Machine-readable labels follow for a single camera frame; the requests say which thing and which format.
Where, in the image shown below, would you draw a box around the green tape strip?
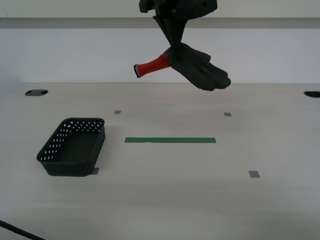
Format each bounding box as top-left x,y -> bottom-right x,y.
124,136 -> 217,144

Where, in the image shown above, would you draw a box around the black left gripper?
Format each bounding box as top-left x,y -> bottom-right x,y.
138,0 -> 218,48

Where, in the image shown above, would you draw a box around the black perforated plastic basket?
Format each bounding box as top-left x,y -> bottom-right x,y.
36,117 -> 106,178

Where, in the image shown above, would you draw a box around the black glove with red cuff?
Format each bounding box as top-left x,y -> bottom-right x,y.
133,42 -> 232,92

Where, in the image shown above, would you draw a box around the black cable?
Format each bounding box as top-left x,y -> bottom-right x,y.
0,219 -> 47,240

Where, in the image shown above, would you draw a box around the dark grey tube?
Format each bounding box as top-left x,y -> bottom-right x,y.
24,88 -> 49,97

